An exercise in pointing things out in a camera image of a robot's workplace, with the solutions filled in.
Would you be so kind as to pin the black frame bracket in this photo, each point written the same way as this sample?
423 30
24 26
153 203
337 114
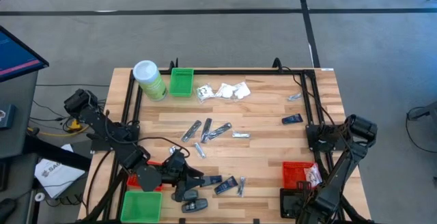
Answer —
256 221
182 221

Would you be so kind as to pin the white tape roll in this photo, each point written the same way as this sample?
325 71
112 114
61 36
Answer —
40 196

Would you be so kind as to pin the red plastic basket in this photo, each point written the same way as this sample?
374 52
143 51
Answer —
293 174
131 182

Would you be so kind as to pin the grey chair base leg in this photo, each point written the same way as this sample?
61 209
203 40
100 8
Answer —
423 112

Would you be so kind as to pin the black plastic basket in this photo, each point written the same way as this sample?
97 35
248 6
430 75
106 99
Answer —
288 203

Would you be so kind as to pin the small green plastic basket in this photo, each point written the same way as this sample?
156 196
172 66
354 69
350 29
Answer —
181 84

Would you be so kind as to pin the white cotton pads packet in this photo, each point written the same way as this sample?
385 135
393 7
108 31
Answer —
226 90
242 90
205 92
313 175

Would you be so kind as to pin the silver nail clipper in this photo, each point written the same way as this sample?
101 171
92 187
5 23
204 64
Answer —
199 150
241 135
241 185
294 97

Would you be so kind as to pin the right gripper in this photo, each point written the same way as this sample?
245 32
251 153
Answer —
309 210

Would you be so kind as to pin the black box with white logo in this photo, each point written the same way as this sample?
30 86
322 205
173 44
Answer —
6 116

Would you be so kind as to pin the blue-screen monitor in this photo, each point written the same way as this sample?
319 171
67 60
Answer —
17 56

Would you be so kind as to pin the green disinfecting wipes canister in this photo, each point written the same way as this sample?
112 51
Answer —
153 84

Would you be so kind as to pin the black comb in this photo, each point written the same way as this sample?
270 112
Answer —
206 130
191 131
220 130

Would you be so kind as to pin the white printed booklet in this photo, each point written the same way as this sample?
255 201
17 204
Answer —
56 174

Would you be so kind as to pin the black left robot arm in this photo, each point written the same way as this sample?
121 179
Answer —
102 125

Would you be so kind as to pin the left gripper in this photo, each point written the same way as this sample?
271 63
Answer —
177 169

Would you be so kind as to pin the large green plastic basket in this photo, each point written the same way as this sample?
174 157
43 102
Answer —
141 207

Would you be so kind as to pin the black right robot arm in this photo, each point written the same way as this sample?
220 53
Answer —
345 162

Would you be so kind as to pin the grey workstation desk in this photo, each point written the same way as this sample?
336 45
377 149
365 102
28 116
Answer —
17 114

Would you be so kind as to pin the black desk crossbar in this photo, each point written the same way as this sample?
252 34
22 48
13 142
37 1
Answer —
58 154

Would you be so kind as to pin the dark blue toiletry tube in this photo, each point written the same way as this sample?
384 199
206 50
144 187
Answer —
213 180
292 119
226 185

